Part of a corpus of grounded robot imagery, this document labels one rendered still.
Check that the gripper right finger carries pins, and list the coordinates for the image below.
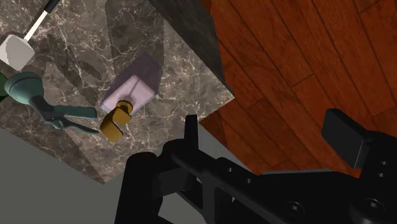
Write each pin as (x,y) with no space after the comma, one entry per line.
(344,136)

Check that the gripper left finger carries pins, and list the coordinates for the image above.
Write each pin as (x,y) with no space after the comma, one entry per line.
(145,186)

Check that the teal ice cream scoop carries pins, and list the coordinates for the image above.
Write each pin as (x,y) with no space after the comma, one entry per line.
(24,86)

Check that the purple soap dispenser gold pump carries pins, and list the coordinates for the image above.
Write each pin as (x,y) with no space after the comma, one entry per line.
(136,83)

